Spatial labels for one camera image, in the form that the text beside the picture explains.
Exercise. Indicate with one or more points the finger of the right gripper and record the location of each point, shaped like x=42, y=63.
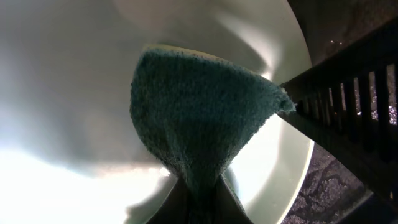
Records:
x=343, y=105

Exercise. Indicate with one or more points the green yellow sponge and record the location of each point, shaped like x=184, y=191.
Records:
x=195, y=112

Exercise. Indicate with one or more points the round black serving tray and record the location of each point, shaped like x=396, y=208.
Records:
x=331, y=193

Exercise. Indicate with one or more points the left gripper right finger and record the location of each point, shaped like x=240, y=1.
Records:
x=224, y=208

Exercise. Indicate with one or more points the pale green plate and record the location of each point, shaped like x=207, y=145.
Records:
x=69, y=151

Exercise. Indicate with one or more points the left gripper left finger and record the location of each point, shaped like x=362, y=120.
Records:
x=176, y=207

